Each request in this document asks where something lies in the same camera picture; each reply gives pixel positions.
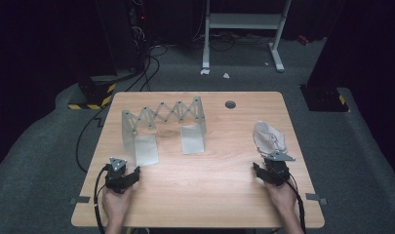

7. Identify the person's right hand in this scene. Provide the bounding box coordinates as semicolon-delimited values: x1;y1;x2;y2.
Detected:
264;181;297;215

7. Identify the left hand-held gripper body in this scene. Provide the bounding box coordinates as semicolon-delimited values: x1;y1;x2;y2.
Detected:
104;157;131;195

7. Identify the black cable bundle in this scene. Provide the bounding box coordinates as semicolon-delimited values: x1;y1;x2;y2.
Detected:
191;30;274;53

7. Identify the small red object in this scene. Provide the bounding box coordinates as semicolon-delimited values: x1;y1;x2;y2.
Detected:
296;34;311;47

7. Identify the grey tape piece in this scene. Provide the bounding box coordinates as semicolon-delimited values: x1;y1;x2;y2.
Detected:
70;195;91;205
305;192;329;206

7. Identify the expandable grey metal bookend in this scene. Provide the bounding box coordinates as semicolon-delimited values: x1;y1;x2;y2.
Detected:
121;96;209;169

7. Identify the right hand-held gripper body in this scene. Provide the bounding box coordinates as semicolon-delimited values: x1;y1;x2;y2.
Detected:
264;150;296;187

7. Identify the black equipment rack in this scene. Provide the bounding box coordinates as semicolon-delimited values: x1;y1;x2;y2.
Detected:
96;0;154;74

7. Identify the person's left hand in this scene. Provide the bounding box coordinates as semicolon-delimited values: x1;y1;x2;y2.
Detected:
101;186;135;223

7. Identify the white metal stand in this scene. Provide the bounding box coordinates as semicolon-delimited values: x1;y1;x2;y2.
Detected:
202;0;292;73

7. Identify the right hand-held gripper black cable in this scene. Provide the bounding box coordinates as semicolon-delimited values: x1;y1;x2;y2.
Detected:
284;178;308;234

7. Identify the long black floor cable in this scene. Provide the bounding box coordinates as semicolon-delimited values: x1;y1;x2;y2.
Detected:
75;45;170;174

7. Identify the black base with yellow stripes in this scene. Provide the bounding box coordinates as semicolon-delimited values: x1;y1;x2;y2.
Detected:
67;76;117;111
300;84;350;113

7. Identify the hand-held gripper black cable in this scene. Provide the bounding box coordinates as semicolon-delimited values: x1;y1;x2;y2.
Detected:
93;164;111;234
284;178;308;234

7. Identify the white cloth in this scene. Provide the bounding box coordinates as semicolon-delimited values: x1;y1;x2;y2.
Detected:
253;120;289;160

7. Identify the left hand-held gripper black cable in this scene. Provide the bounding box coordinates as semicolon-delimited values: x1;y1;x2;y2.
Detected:
93;164;111;234

